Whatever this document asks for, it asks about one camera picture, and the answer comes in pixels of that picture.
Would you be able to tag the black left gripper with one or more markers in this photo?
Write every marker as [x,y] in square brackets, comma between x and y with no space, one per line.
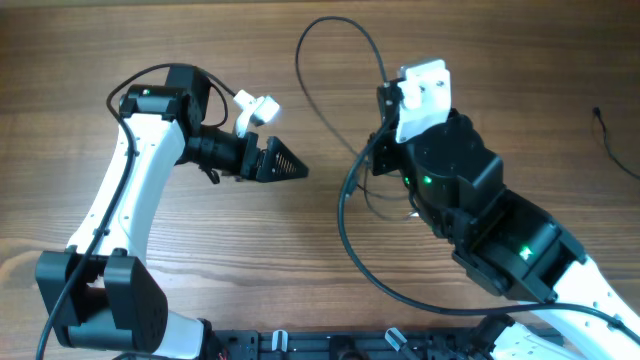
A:
[251,156]

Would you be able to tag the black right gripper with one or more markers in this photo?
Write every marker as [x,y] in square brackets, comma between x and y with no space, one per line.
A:
[382,163]

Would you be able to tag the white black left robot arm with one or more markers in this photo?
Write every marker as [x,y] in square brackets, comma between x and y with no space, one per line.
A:
[97,291]

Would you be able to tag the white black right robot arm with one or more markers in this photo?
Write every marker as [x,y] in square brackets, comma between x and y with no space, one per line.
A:
[506,244]

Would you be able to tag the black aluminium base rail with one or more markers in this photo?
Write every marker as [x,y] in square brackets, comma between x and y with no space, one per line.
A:
[444,343]

